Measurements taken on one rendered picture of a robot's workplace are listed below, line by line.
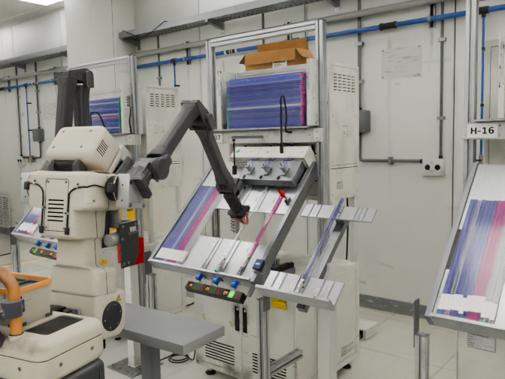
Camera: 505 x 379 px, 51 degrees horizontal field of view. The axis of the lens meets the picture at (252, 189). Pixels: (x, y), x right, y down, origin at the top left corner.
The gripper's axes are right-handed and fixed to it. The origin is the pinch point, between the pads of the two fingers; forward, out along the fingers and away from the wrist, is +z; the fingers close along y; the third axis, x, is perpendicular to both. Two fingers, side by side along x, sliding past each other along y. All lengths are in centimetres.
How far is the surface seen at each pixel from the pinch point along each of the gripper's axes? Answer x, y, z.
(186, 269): 29.6, 20.7, 4.3
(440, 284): 17, -98, 1
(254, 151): -41.0, 14.4, -9.7
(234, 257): 18.8, -3.4, 3.1
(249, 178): -23.8, 9.3, -6.3
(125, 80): -191, 294, 25
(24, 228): 23, 182, 5
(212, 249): 16.3, 12.6, 3.2
